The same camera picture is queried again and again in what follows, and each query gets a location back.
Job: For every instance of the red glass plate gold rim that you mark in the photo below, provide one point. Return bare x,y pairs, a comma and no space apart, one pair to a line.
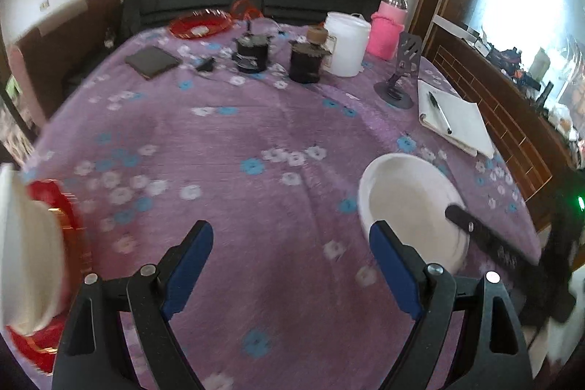
68,225

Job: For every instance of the large white paper bowl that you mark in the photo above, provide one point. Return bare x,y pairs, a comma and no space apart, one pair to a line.
27,257

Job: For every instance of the white notebook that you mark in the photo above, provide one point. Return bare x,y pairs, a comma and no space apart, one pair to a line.
461,120

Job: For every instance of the small red glass plate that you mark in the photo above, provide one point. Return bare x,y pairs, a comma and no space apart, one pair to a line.
201,24

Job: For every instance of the black smartphone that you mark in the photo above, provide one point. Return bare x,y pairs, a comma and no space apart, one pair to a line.
153,62

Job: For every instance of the black cylindrical motor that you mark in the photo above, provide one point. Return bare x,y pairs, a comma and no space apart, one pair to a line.
251,52

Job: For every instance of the bottle with pink knitted sleeve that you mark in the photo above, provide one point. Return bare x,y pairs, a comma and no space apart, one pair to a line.
386,33

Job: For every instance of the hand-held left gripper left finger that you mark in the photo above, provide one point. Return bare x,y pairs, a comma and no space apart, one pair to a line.
189,264

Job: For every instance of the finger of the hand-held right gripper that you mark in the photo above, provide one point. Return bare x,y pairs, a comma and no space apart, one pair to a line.
484,234

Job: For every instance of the brown upholstered chair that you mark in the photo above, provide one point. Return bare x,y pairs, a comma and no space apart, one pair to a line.
55,52

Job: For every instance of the black phone stand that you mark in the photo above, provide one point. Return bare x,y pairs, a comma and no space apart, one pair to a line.
406,56

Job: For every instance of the purple floral tablecloth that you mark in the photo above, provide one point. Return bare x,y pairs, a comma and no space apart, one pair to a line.
256,134

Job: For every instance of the wooden sideboard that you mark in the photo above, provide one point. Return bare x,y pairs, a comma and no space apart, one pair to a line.
502,106

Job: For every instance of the dark jar with brown lid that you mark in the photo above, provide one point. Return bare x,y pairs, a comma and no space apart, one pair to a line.
307,61

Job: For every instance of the white plastic tub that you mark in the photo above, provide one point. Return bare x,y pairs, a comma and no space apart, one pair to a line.
345,47

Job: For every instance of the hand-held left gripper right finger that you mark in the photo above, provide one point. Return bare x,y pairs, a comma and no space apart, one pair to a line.
395,269

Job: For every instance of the black pen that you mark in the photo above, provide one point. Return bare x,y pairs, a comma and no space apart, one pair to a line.
439,113

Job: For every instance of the small black adapter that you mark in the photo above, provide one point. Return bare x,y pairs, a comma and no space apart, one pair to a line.
204,64

